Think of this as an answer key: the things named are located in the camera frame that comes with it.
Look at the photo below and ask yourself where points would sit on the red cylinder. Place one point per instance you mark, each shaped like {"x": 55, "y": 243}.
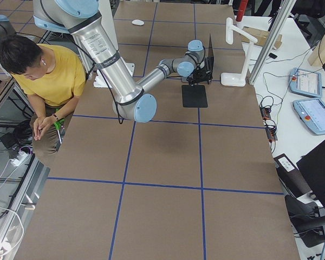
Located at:
{"x": 241, "y": 10}

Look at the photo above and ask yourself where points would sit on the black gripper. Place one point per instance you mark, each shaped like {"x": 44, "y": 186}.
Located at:
{"x": 200, "y": 71}

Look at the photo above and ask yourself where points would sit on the upper blue teach pendant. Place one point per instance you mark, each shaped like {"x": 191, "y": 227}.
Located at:
{"x": 306, "y": 83}

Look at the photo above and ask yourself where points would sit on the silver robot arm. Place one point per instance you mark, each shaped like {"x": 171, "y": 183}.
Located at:
{"x": 82, "y": 19}

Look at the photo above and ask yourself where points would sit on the black power strip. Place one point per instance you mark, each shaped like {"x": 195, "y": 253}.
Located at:
{"x": 269, "y": 124}

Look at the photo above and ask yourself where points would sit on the grey laptop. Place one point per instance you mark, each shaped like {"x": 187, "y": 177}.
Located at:
{"x": 207, "y": 58}

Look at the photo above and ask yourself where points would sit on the black monitor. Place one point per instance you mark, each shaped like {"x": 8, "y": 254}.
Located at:
{"x": 312, "y": 168}

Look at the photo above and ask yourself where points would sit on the lower blue teach pendant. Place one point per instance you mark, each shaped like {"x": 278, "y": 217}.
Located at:
{"x": 312, "y": 113}

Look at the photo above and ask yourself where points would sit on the black mouse pad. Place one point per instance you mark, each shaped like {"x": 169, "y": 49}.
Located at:
{"x": 194, "y": 96}

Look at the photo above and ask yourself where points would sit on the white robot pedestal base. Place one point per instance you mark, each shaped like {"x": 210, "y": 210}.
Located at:
{"x": 108, "y": 25}

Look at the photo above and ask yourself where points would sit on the blue teach pendant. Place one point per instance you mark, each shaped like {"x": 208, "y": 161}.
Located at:
{"x": 312, "y": 113}
{"x": 306, "y": 83}

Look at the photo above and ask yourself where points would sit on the cardboard box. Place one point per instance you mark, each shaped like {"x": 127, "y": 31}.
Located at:
{"x": 262, "y": 37}

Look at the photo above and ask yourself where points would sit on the person in yellow shirt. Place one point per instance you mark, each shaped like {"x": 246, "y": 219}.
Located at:
{"x": 53, "y": 79}

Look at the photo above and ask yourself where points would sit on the white computer mouse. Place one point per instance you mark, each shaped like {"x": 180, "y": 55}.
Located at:
{"x": 138, "y": 22}

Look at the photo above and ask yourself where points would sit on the aluminium frame post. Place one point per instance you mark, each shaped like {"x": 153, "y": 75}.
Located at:
{"x": 277, "y": 26}

